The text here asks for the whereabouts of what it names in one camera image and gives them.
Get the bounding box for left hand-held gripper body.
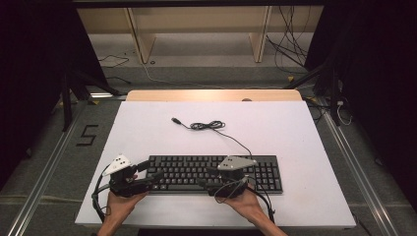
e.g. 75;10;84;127
101;153;153;199

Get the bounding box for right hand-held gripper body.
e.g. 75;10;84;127
208;155;259;199

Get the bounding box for black computer keyboard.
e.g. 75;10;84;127
144;154;283;195

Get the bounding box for person's left hand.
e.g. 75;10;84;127
105;190;149;224

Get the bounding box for person's right hand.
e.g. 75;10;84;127
222;187;266;224

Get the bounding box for light wooden table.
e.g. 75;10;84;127
126;88;303;102

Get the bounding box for black metal stand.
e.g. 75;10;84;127
282;58;342;128
59;67;123;133

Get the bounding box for black curtain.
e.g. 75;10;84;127
0;0;109;191
304;0;417;210

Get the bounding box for left hand-held gripper cable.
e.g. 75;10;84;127
90;164;114;224

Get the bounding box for black keyboard cable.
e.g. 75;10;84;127
170;117;254;157

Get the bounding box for aluminium floor rail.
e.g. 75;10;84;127
6;102;85;236
318;97;400;236

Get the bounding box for thin black floor cable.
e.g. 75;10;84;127
97;54;131;69

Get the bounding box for short white cable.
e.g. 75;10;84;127
335;99;354;127

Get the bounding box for bundle of black cables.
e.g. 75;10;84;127
265;5;317;76

